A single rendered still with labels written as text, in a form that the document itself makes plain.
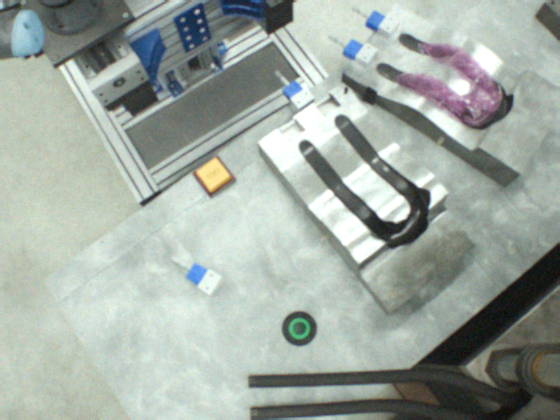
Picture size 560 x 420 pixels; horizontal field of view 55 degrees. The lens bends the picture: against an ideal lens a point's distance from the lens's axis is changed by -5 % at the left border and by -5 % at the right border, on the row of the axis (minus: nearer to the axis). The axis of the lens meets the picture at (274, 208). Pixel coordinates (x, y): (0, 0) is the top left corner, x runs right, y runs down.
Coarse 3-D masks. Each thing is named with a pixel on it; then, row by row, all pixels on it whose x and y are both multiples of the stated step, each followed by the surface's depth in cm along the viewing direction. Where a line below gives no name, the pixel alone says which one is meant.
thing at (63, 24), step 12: (72, 0) 118; (84, 0) 121; (96, 0) 125; (48, 12) 120; (60, 12) 120; (72, 12) 120; (84, 12) 122; (96, 12) 125; (48, 24) 124; (60, 24) 124; (72, 24) 123; (84, 24) 124
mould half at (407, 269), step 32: (352, 96) 135; (320, 128) 133; (288, 160) 131; (352, 160) 132; (416, 160) 128; (320, 192) 130; (384, 192) 126; (320, 224) 130; (352, 224) 123; (448, 224) 129; (352, 256) 121; (384, 256) 128; (416, 256) 128; (448, 256) 127; (384, 288) 126; (416, 288) 126
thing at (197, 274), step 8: (184, 264) 132; (192, 272) 131; (200, 272) 131; (208, 272) 129; (192, 280) 130; (200, 280) 130; (208, 280) 129; (216, 280) 129; (200, 288) 128; (208, 288) 129; (216, 288) 130
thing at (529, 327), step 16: (544, 304) 131; (512, 320) 135; (528, 320) 130; (544, 320) 130; (496, 336) 132; (512, 336) 129; (528, 336) 129; (544, 336) 129; (480, 352) 129; (464, 368) 130; (544, 400) 125; (512, 416) 124; (528, 416) 124; (544, 416) 124
